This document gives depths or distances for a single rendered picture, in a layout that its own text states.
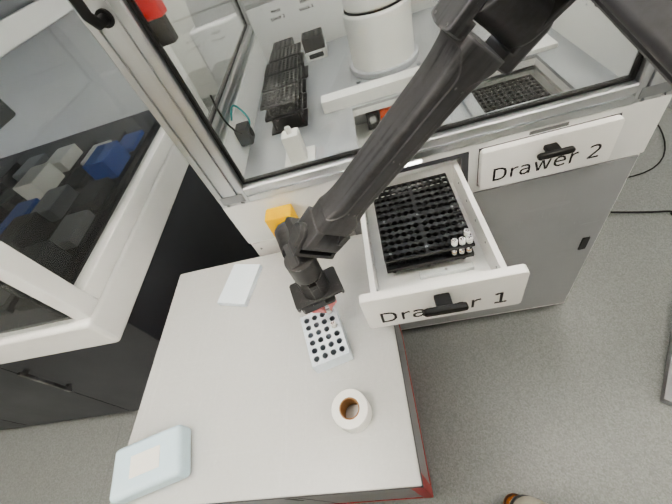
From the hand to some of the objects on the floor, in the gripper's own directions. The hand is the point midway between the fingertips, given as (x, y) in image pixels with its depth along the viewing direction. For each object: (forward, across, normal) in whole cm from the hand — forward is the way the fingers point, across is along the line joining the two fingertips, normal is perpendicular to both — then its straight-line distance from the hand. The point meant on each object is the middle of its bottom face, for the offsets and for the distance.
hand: (327, 307), depth 74 cm
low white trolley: (+82, -16, -2) cm, 83 cm away
